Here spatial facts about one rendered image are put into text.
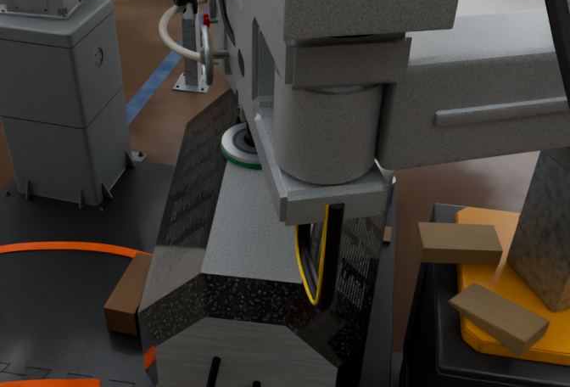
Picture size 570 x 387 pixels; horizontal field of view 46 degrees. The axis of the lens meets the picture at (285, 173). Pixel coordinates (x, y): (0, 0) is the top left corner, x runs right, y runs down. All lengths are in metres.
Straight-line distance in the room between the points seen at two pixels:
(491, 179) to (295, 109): 2.43
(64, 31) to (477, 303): 1.82
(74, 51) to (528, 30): 1.89
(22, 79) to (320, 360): 1.79
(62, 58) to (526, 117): 1.94
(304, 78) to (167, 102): 2.88
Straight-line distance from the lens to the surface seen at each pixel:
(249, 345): 1.65
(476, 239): 1.77
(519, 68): 1.21
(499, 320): 1.61
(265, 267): 1.62
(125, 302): 2.52
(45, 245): 2.99
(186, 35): 3.88
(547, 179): 1.61
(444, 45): 1.18
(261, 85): 1.36
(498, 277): 1.76
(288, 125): 1.14
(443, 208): 2.00
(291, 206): 1.18
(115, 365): 2.50
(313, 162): 1.15
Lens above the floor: 1.96
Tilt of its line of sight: 36 degrees down
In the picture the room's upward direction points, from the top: 2 degrees clockwise
